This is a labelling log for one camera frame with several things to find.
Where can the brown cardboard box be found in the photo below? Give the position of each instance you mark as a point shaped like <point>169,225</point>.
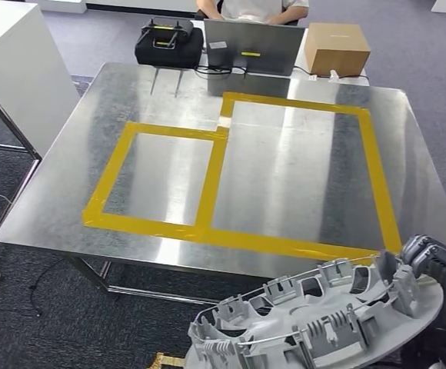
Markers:
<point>334,48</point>

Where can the white desk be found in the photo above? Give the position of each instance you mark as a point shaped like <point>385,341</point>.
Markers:
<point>301,61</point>

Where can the stainless steel workbench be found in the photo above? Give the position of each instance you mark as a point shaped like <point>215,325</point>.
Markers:
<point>277,178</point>

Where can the person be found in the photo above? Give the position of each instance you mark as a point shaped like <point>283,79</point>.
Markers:
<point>261,9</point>

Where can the white plug adapter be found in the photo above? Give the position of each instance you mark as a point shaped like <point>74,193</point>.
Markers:
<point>334,76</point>

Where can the silver wheel hubcap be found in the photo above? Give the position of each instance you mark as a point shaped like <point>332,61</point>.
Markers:
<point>323,316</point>

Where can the black carry bag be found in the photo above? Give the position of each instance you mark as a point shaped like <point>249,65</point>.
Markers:
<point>169,51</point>

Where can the white low plinth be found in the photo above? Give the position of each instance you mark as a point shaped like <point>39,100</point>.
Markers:
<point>57,5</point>

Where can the grey laptop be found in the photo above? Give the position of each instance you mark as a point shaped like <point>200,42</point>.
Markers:
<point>253,46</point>

